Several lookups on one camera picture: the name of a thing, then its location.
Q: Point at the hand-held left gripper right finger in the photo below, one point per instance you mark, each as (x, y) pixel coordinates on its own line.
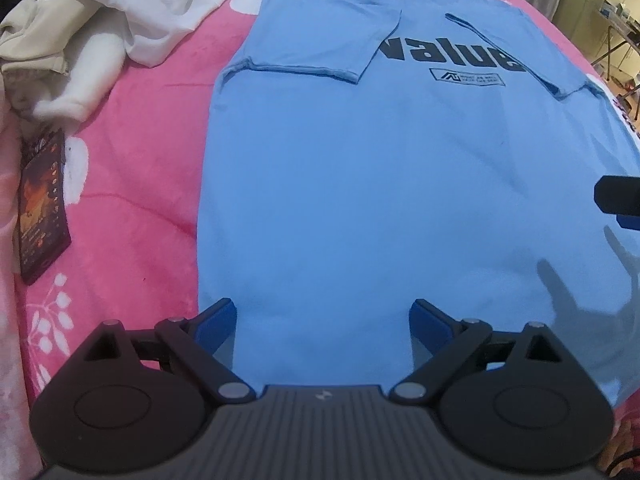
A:
(425, 325)

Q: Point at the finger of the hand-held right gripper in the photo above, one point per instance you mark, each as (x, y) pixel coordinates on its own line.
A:
(620, 195)
(631, 222)

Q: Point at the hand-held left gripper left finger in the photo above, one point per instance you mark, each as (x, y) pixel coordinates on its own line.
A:
(220, 325)

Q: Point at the blue t-shirt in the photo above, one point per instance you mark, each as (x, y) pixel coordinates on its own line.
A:
(375, 185)

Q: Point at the folding table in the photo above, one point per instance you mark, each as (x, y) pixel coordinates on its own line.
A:
(614, 35)

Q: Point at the pink floral blanket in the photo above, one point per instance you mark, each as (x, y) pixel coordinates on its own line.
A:
(150, 160)

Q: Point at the black smartphone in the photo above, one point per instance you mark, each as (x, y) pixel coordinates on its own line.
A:
(42, 210)

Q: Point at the pink quilt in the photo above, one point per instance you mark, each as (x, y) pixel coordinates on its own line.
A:
(10, 260)

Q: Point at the beige garment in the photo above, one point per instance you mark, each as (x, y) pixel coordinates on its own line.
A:
(35, 40)

